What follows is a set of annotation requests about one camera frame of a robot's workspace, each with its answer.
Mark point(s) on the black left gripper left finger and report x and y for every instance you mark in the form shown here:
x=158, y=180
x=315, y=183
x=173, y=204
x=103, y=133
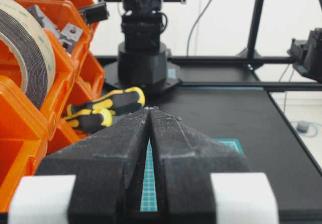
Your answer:
x=109, y=170

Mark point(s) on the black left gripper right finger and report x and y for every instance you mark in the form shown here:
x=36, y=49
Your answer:
x=184, y=159

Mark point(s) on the foam tape roll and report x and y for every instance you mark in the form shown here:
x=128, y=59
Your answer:
x=27, y=56

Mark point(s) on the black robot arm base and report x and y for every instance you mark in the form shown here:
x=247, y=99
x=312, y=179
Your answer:
x=142, y=58

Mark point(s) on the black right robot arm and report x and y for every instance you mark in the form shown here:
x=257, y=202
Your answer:
x=222, y=97

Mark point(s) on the orange container rack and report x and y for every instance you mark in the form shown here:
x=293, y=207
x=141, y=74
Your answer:
x=28, y=133

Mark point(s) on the small yellow black screwdriver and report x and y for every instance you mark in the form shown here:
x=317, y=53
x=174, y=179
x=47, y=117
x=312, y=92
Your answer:
x=90, y=121

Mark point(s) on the green cutting mat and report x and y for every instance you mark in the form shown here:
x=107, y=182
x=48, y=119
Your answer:
x=148, y=197

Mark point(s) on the large yellow black screwdriver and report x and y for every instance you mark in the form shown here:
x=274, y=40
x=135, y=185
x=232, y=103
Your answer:
x=118, y=102

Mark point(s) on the grey aluminium corner brackets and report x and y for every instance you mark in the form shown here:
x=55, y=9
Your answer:
x=68, y=36

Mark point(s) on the black servo motor block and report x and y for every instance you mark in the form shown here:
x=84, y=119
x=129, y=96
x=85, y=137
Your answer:
x=94, y=13

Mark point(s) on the black aluminium frame post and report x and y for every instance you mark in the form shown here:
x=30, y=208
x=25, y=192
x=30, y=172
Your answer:
x=249, y=51

